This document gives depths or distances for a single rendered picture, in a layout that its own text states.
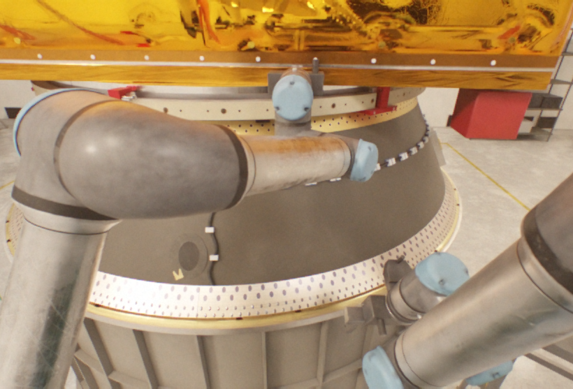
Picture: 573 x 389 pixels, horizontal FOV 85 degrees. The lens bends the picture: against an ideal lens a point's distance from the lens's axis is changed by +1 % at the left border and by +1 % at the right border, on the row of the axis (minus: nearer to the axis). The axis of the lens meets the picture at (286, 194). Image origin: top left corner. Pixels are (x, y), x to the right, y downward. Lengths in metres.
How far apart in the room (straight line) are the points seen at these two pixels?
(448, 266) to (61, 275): 0.54
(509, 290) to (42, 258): 0.44
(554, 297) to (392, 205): 0.87
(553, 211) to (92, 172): 0.35
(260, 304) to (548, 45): 1.00
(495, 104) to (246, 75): 0.72
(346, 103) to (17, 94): 8.06
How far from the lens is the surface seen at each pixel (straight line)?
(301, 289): 0.96
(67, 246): 0.42
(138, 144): 0.30
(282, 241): 0.93
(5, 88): 8.77
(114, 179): 0.30
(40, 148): 0.38
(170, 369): 1.25
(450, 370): 0.43
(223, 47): 0.94
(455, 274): 0.59
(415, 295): 0.62
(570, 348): 1.07
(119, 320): 1.06
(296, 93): 0.60
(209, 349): 1.11
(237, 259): 0.93
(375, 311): 0.70
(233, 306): 0.95
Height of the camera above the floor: 1.89
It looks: 28 degrees down
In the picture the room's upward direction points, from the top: 1 degrees clockwise
